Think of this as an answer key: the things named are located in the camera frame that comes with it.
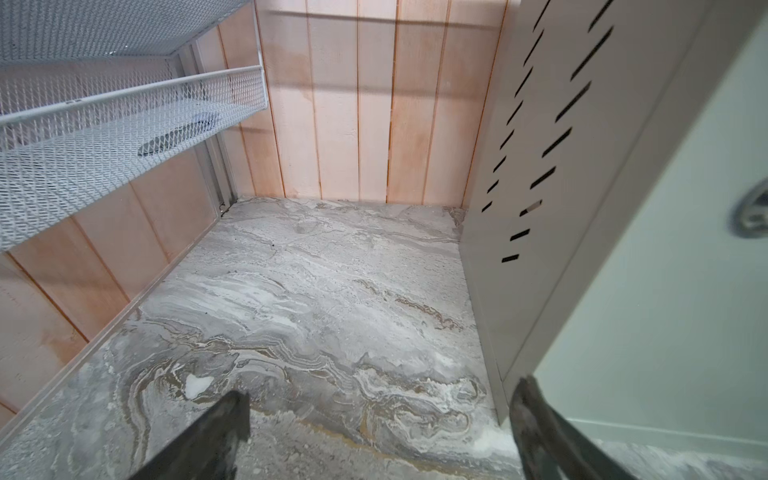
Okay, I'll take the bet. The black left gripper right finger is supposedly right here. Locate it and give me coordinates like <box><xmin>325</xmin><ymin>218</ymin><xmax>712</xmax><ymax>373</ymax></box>
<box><xmin>509</xmin><ymin>376</ymin><xmax>634</xmax><ymax>480</ymax></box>

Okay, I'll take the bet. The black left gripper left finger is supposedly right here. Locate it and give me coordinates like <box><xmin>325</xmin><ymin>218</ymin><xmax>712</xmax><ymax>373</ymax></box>
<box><xmin>132</xmin><ymin>390</ymin><xmax>251</xmax><ymax>479</ymax></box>

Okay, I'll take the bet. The grey metal cabinet box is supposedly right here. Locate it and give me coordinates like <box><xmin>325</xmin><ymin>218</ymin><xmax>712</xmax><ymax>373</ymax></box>
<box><xmin>460</xmin><ymin>1</ymin><xmax>767</xmax><ymax>460</ymax></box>

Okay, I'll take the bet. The blue round cabinet lock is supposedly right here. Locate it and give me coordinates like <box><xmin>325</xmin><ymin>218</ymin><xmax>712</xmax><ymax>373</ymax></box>
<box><xmin>730</xmin><ymin>179</ymin><xmax>767</xmax><ymax>239</ymax></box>

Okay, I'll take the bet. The white wire mesh shelf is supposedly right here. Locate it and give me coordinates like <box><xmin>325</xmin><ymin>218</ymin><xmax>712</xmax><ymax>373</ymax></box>
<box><xmin>1</xmin><ymin>1</ymin><xmax>267</xmax><ymax>250</ymax></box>

